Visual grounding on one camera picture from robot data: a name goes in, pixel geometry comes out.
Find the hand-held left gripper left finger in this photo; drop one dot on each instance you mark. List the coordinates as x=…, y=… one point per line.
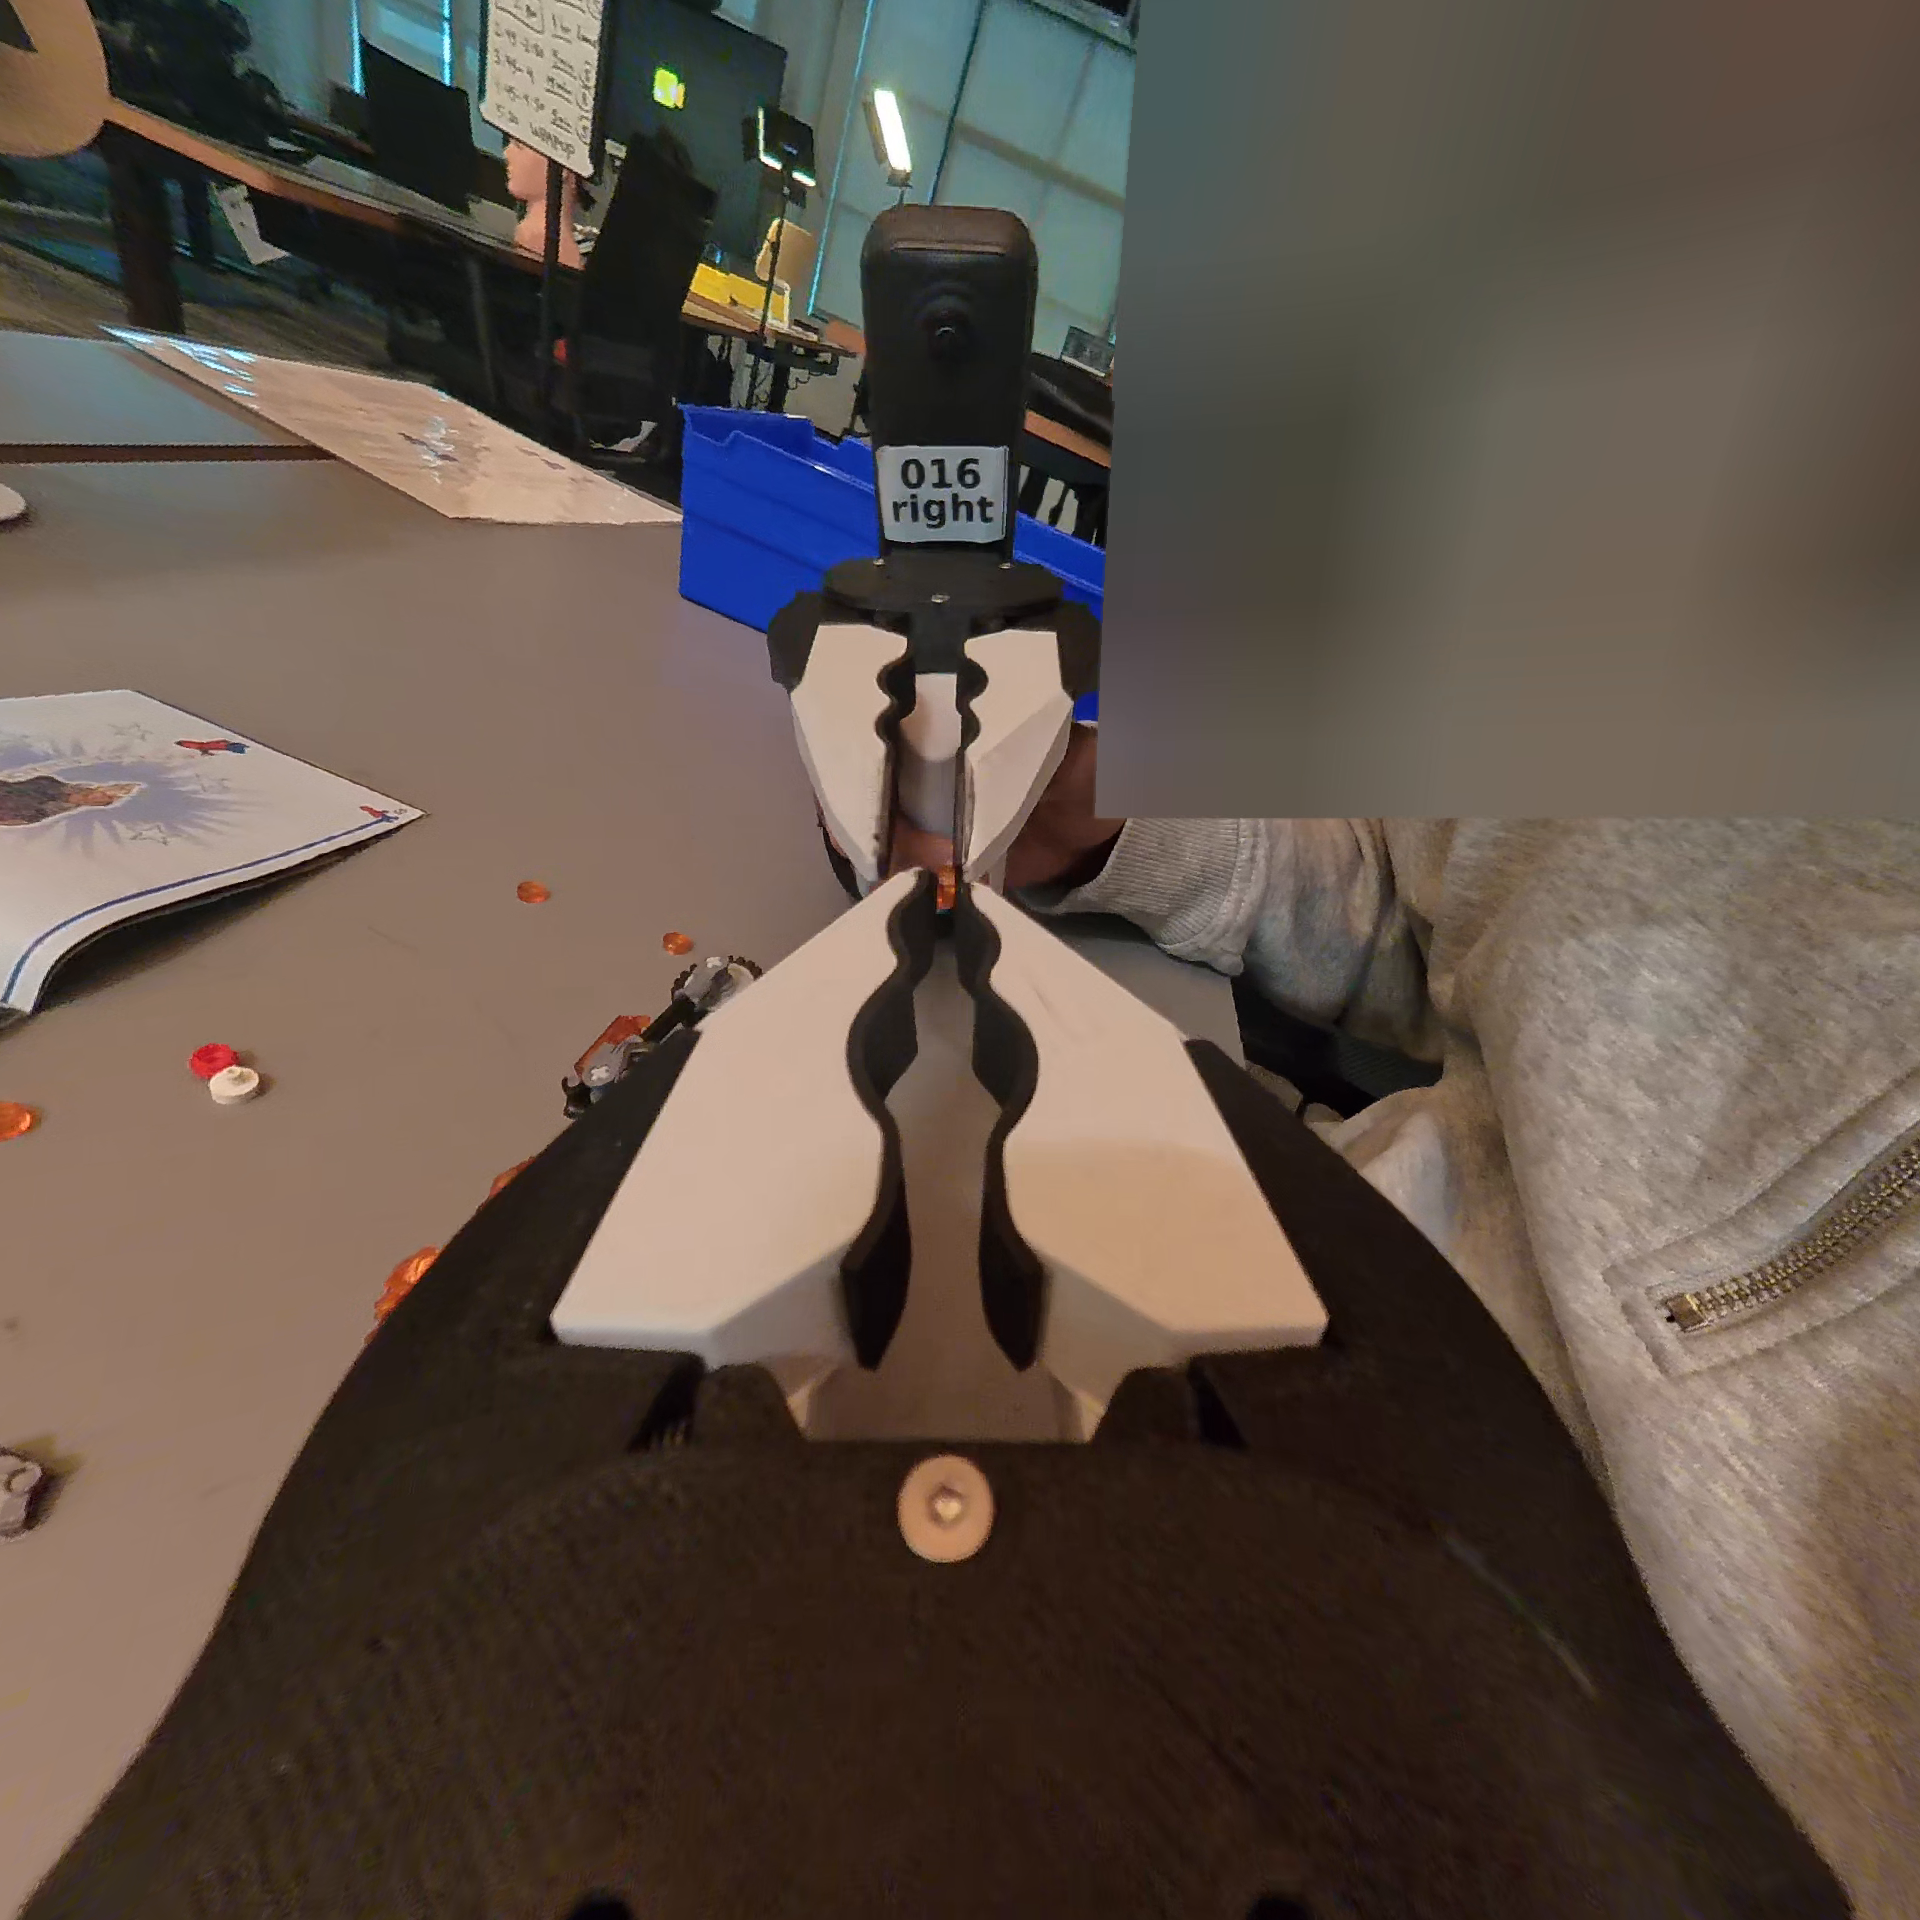
x=721, y=1200

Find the whiteboard with writing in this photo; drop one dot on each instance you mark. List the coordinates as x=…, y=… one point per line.
x=540, y=68

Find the black office chair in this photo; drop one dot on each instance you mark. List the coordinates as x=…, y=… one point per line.
x=645, y=285

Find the blue plastic bin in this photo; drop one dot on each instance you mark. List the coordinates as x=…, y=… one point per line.
x=750, y=511

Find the small black lego piece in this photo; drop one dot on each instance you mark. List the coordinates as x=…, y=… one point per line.
x=19, y=1493

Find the person's right hand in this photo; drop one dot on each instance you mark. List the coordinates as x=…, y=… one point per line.
x=1058, y=841

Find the lego motorcycle model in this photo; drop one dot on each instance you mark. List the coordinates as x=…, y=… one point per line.
x=705, y=983

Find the person's right forearm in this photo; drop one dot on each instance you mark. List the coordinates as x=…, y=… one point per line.
x=1200, y=885

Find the yellow box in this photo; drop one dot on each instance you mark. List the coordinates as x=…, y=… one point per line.
x=728, y=285

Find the printed paper sheet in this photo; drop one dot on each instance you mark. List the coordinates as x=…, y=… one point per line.
x=420, y=435

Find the wooden background desk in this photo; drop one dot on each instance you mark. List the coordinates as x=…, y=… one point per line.
x=1072, y=435

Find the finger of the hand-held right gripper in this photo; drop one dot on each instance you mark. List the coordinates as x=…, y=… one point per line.
x=1020, y=720
x=841, y=750

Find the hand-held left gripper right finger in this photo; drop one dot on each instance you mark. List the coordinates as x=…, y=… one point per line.
x=1170, y=1200

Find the lego instruction booklet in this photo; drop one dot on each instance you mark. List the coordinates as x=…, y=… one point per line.
x=151, y=841

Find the black computer monitor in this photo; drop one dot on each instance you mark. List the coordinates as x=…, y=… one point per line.
x=705, y=104

